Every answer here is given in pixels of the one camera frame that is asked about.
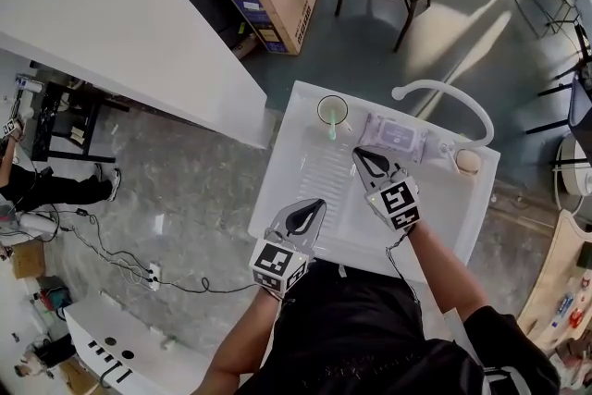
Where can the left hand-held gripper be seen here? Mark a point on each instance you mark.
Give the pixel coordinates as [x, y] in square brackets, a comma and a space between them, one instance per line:
[273, 263]

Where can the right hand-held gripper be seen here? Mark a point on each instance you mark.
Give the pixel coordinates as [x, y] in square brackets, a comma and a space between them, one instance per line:
[393, 203]

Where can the clear glass cup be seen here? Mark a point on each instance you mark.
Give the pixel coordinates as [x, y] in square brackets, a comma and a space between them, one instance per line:
[341, 108]

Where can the person's left forearm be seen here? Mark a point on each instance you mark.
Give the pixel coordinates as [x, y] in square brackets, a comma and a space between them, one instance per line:
[240, 347]

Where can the person's right forearm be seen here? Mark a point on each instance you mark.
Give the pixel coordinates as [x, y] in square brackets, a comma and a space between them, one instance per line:
[439, 273]

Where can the purple wet wipes packet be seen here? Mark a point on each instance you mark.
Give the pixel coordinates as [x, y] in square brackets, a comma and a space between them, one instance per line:
[393, 134]

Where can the white sink basin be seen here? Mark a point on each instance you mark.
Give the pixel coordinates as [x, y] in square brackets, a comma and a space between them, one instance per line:
[333, 171]

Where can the beige soap bar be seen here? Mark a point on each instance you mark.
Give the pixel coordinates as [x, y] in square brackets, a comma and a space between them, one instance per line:
[467, 162]

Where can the white curved faucet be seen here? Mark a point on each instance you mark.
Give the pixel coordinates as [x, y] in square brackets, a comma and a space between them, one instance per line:
[481, 112]

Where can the person's black clothing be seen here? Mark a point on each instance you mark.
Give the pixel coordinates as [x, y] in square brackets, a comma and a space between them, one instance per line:
[361, 337]

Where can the white power strip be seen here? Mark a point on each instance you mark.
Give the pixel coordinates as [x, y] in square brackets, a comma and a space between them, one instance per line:
[155, 276]

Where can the white cabinet with black marks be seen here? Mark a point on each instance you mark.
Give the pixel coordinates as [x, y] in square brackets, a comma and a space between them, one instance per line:
[152, 361]

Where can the white round appliance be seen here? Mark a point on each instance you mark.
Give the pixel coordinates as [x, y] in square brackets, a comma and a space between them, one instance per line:
[575, 173]

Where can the light wooden table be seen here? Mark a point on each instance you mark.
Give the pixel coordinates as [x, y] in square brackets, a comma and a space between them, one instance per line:
[555, 282]

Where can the dark upholstered chair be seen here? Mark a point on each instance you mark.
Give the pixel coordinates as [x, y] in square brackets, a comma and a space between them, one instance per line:
[583, 106]

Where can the black metal rack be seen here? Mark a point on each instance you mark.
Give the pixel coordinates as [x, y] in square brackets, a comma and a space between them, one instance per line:
[91, 129]

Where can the plastic bottle blue label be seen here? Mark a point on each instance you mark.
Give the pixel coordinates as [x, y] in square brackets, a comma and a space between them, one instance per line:
[564, 307]

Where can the small red object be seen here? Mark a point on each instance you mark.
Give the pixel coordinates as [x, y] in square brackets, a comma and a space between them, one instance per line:
[575, 317]

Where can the teal and red tool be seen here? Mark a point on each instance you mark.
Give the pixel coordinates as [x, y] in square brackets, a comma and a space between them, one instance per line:
[54, 297]

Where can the white cylindrical device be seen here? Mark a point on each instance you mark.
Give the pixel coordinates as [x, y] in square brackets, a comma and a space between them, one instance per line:
[37, 226]

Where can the brown cardboard box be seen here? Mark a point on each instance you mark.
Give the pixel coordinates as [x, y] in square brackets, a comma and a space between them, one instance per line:
[78, 377]

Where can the closed small cardboard box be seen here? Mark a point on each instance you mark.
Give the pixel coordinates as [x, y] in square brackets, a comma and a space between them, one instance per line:
[28, 261]

